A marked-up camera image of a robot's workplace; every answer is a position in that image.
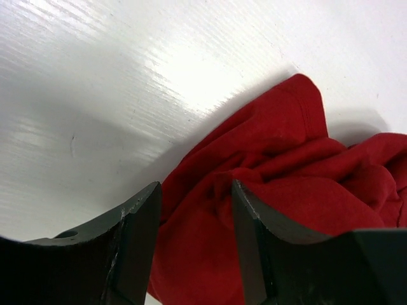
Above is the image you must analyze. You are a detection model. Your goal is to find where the dark red t shirt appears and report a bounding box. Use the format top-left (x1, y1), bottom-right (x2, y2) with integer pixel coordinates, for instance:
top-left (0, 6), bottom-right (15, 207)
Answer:
top-left (148, 74), bottom-right (406, 304)

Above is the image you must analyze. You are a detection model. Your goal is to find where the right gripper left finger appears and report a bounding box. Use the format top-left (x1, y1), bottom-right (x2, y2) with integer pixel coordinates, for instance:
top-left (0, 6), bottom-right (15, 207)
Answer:
top-left (1, 182), bottom-right (162, 304)

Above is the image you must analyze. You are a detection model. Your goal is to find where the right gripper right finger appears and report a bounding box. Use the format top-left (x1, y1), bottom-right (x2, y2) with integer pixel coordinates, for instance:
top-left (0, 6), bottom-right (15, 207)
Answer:
top-left (231, 180), bottom-right (406, 304)

